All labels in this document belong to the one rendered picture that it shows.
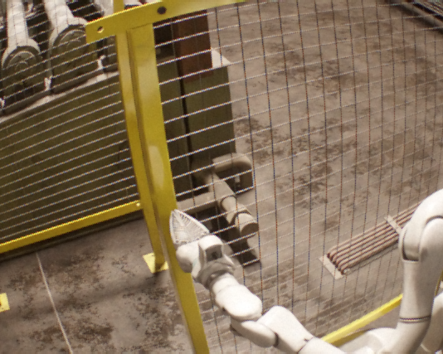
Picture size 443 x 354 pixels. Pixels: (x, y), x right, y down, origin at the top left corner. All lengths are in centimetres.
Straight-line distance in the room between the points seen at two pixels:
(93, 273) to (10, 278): 61
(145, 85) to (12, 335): 211
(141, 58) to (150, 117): 15
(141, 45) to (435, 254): 76
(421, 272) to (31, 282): 270
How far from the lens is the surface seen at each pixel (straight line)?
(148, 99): 137
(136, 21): 128
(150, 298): 314
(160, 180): 148
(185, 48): 320
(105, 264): 339
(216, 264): 128
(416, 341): 109
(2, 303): 337
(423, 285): 106
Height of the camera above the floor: 225
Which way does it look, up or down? 35 degrees down
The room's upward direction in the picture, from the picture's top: 6 degrees counter-clockwise
